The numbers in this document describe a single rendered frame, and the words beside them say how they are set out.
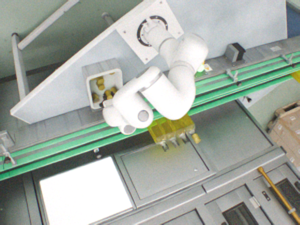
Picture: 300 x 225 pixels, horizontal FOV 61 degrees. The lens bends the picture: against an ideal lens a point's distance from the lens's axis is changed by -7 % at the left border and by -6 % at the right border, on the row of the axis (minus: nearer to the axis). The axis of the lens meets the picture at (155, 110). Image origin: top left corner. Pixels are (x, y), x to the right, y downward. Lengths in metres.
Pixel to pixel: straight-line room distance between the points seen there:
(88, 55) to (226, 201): 1.01
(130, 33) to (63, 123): 0.58
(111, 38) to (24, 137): 0.66
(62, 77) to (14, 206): 0.70
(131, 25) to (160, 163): 0.74
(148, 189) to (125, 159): 0.22
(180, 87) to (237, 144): 0.94
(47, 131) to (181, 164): 0.73
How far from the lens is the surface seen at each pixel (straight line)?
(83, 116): 1.46
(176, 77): 0.83
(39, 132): 1.46
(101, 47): 1.29
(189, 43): 0.91
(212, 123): 1.75
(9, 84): 2.12
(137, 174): 1.46
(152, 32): 1.19
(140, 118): 0.83
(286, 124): 5.15
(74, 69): 1.32
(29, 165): 1.48
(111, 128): 1.41
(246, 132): 1.77
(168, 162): 1.50
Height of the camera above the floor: 1.76
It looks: 35 degrees down
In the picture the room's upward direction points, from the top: 149 degrees clockwise
